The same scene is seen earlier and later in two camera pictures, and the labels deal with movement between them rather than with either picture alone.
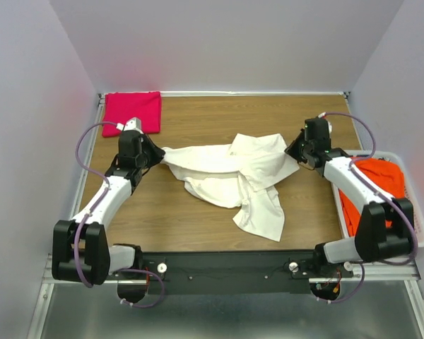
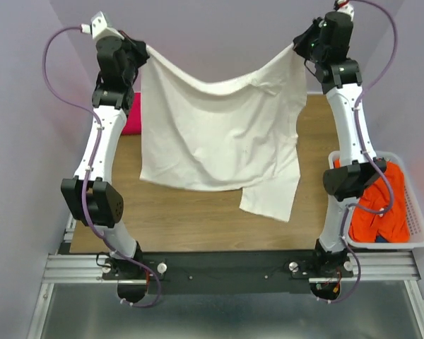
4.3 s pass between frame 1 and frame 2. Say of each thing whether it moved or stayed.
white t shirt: moved
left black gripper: moved
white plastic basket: stayed
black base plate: stayed
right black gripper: moved
